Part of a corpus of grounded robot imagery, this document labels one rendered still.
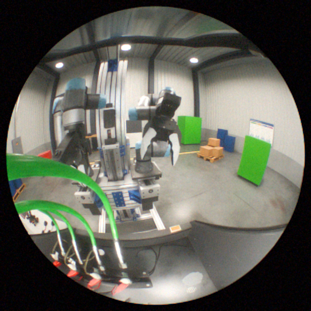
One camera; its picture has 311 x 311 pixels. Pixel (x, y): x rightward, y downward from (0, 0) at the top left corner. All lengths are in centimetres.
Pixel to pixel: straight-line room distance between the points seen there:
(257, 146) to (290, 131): 378
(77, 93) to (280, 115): 666
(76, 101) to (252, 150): 331
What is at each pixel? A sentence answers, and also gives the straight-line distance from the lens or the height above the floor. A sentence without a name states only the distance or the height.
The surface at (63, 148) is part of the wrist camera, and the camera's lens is 28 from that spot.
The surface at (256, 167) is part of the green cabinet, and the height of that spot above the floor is 54.
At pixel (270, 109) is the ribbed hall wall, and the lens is 661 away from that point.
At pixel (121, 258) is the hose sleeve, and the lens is 28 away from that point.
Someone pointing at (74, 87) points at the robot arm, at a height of 154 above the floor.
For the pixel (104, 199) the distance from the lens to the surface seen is 21.
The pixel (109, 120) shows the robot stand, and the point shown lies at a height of 144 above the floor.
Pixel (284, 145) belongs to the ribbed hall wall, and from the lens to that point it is 636.
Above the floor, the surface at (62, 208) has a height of 129.
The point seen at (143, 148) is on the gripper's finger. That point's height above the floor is 135.
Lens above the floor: 142
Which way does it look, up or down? 20 degrees down
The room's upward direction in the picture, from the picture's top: straight up
